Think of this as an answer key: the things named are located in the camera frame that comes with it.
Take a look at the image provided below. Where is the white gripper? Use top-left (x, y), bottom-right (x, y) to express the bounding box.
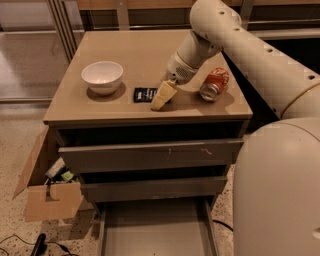
top-left (151, 53), bottom-right (198, 111)

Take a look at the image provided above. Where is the dark blue rxbar wrapper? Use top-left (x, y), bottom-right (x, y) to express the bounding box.
top-left (133, 87), bottom-right (158, 103)

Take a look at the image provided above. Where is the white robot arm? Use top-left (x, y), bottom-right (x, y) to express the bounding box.
top-left (152, 0), bottom-right (320, 256)

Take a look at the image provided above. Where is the grey three-drawer cabinet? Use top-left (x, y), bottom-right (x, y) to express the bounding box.
top-left (42, 28), bottom-right (254, 256)

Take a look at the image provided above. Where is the grey top drawer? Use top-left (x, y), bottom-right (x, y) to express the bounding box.
top-left (59, 139), bottom-right (244, 173)

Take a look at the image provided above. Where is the grey middle drawer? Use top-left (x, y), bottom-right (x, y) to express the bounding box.
top-left (81, 176), bottom-right (227, 202)

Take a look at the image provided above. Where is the grey open bottom drawer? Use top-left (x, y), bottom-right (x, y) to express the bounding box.
top-left (97, 198), bottom-right (219, 256)

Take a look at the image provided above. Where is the orange soda can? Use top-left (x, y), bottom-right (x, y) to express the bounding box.
top-left (199, 68), bottom-right (229, 102)

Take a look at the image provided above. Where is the white ceramic bowl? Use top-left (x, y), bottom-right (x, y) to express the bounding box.
top-left (81, 61), bottom-right (123, 95)

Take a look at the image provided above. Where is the green packet in box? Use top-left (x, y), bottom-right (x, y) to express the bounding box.
top-left (61, 171), bottom-right (74, 182)

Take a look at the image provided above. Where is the white packet in box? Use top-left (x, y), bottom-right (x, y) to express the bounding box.
top-left (46, 157), bottom-right (65, 179)

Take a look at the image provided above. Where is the brown cardboard box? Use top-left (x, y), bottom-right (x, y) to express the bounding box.
top-left (13, 127), bottom-right (83, 222)

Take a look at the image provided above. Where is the black cable right floor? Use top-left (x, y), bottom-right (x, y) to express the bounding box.
top-left (213, 219), bottom-right (234, 232)

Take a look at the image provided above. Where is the metal railing frame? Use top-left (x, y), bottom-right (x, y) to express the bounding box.
top-left (44, 0), bottom-right (320, 69)

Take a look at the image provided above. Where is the black plug and cable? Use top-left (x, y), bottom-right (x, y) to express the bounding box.
top-left (0, 233), bottom-right (80, 256)

